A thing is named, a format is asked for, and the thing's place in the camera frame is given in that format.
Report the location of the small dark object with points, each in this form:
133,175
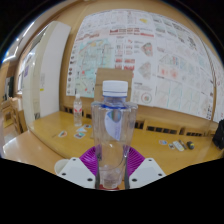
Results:
190,145

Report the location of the clear red-labelled drink bottle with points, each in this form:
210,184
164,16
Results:
77,111

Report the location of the small white flat device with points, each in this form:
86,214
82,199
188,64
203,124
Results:
178,145

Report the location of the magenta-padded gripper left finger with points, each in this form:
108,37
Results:
76,171

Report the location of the wooden chair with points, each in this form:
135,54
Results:
15,115

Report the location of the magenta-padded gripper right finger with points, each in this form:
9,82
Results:
148,171

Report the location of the black bag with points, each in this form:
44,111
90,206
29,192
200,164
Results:
220,135

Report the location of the brown cardboard box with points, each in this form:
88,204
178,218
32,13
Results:
113,74

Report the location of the small orange sticker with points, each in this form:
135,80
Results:
62,134

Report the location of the large wall poster sheet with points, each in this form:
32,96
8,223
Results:
166,60

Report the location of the small teal sticker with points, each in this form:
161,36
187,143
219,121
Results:
79,135

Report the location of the clear white-capped water bottle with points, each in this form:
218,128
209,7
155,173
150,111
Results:
115,140

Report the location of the white standing air conditioner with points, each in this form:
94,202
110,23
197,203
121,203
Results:
50,73

